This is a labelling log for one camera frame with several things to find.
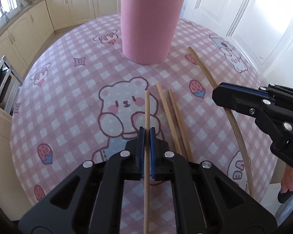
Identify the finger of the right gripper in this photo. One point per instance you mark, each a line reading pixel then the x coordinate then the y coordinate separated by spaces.
pixel 264 122
pixel 274 100

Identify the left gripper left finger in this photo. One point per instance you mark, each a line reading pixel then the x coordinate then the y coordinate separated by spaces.
pixel 89 200

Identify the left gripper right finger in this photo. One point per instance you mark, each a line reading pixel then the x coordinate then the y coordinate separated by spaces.
pixel 204 198

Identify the wooden chopstick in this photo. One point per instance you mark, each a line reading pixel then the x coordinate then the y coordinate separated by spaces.
pixel 181 126
pixel 232 121
pixel 146 165
pixel 169 119

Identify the lower kitchen cabinets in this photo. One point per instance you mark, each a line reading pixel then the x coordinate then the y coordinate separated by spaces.
pixel 21 40

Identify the right hand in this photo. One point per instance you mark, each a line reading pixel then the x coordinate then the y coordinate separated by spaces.
pixel 287 180

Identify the white door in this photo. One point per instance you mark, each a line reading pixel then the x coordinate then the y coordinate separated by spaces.
pixel 262 30

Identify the pink checkered tablecloth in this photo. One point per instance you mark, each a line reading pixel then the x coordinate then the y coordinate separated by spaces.
pixel 83 100

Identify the pink cylindrical utensil holder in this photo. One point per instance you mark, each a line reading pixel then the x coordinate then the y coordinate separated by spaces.
pixel 147 28

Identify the metal shelf rack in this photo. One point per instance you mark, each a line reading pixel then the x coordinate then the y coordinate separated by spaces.
pixel 10 86

